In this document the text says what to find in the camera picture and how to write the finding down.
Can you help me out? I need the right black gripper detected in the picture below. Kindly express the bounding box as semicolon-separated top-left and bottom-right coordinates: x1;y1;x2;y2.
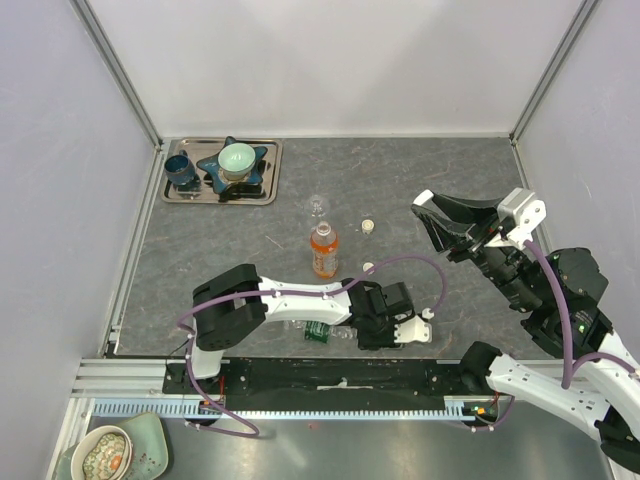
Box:
411;188;542;310

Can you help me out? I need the clear green-label water bottle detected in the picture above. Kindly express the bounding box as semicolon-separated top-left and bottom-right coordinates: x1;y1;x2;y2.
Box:
284;321;356;344

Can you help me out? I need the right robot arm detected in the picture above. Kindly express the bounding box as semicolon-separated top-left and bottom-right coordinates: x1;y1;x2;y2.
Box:
411;188;639;473

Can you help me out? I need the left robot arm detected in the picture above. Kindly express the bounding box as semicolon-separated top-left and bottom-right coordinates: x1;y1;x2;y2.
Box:
184;264;420;393

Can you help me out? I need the white ribbed bottle cap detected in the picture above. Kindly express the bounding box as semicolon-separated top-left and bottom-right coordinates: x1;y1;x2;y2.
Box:
361;219;375;235

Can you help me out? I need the orange drink bottle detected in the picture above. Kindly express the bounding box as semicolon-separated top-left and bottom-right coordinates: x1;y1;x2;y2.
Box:
310;221;339;279

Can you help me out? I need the small clear empty bottle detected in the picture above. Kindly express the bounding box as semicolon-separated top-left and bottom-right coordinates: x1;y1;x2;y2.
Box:
305;195;330;221

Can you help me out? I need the pale green bowl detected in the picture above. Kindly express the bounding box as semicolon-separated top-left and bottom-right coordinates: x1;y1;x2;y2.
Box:
218;143;256;180

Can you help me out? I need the blue star-shaped dish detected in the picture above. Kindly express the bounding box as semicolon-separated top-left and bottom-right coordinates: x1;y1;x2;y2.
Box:
196;136;268;195

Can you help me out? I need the green square plate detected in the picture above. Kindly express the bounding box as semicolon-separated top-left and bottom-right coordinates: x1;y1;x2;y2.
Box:
47;412;170;479

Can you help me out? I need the dark blue cup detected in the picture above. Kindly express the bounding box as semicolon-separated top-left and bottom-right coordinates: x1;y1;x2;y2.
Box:
164;150;201;189

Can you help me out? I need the patterned ceramic bowl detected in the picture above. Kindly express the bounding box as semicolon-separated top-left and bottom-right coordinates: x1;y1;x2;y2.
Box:
70;425;133;480

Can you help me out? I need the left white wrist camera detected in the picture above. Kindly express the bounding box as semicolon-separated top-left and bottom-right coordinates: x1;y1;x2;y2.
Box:
394;308;434;345

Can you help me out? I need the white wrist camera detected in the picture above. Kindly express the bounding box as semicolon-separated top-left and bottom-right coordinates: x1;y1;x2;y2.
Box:
486;188;546;251
394;308;434;345

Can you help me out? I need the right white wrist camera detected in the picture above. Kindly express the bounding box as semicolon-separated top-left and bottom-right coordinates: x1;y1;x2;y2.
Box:
486;188;546;251

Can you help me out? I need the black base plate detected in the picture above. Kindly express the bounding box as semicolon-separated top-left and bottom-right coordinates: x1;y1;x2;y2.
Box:
162;355;501;412

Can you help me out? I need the slotted cable duct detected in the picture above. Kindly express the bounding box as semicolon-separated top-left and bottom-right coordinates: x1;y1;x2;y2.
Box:
91;398;507;421

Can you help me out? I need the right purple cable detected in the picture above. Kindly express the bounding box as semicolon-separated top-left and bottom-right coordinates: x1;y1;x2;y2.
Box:
452;238;640;434

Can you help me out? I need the right aluminium frame post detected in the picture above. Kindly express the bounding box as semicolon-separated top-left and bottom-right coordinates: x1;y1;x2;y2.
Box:
509;0;600;147

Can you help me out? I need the aluminium frame post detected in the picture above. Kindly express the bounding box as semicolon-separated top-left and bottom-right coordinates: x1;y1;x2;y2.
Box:
509;0;600;147
70;0;163;148

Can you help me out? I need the left aluminium frame post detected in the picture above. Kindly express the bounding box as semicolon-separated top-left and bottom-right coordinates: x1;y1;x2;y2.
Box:
70;0;163;148

